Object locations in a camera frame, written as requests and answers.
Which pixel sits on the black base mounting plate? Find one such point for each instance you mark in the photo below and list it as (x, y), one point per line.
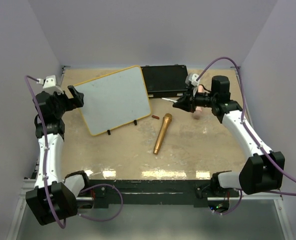
(194, 192)

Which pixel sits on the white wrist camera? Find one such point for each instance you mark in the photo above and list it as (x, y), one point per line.
(49, 85)
(192, 79)

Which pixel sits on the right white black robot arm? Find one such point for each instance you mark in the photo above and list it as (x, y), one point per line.
(262, 170)

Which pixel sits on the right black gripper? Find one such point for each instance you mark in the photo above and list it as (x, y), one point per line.
(187, 103)

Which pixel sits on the yellow framed whiteboard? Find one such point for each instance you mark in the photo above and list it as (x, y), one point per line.
(114, 100)

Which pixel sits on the aluminium frame rails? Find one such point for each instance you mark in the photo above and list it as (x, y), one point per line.
(221, 209)

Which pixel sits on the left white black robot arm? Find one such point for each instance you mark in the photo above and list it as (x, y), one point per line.
(50, 155)

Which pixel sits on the black hard case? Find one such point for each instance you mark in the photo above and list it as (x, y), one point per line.
(165, 81)

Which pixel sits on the red white marker pen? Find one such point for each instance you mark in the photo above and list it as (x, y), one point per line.
(169, 100)

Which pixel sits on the pink microphone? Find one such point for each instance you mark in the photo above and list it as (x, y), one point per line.
(198, 112)

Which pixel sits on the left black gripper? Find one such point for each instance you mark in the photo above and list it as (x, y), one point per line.
(72, 103)

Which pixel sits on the gold microphone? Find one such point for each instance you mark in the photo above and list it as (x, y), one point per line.
(167, 119)

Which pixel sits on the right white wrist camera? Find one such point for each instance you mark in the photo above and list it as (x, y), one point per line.
(192, 79)

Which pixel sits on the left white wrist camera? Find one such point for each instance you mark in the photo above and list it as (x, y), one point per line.
(49, 85)

